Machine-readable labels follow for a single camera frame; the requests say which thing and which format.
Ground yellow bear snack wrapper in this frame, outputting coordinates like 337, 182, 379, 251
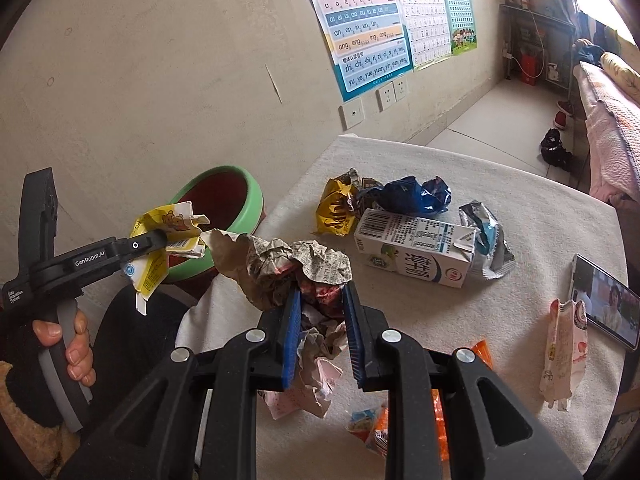
122, 200, 209, 315

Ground pink plastic bag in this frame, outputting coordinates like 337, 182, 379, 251
259, 358, 343, 420

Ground printed paper wad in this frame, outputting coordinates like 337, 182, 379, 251
204, 230, 352, 391

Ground beige fleece sleeve forearm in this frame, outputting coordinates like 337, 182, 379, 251
0, 362, 80, 479

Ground left hand in black glove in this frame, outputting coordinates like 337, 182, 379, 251
32, 309, 96, 387

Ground orange plastic wrapper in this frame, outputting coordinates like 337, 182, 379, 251
364, 339, 492, 462

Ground pink white small carton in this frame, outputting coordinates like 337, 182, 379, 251
539, 299, 588, 412

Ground green rimmed red bin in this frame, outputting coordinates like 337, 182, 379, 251
166, 165, 266, 295

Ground smartphone with video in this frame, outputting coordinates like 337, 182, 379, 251
568, 254, 639, 351

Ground silver blue snack bag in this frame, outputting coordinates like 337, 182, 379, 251
459, 200, 516, 281

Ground white milk carton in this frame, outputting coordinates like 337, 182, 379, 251
354, 209, 476, 288

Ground gold crumpled wrapper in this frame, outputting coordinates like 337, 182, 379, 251
314, 168, 383, 237

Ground dark blue crumpled wrapper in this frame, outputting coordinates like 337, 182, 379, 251
356, 176, 452, 218

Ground black shoes on floor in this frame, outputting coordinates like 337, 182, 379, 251
539, 128, 573, 171

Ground red slipper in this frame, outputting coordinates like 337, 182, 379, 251
553, 112, 567, 130

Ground bed with pink cover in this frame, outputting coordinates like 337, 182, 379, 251
573, 62, 639, 207

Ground red bucket under shelf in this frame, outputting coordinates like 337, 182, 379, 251
518, 52, 539, 86

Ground yellow folded quilt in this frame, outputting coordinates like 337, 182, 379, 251
600, 52, 640, 101

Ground dark metal shelf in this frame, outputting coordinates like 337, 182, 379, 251
499, 3, 577, 94

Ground white wall socket left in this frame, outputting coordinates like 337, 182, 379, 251
340, 98, 366, 131

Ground white wall socket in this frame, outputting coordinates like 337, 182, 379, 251
340, 98, 366, 131
394, 77, 408, 101
376, 81, 397, 112

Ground white wall socket middle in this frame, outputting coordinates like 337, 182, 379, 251
376, 81, 397, 112

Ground white wall socket right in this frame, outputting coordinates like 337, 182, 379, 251
394, 77, 408, 101

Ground blue pinyin wall poster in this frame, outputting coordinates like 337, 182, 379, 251
310, 0, 413, 101

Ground white chart wall poster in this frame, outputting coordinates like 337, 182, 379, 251
400, 0, 451, 70

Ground green number wall poster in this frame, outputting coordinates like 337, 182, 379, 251
445, 0, 477, 55

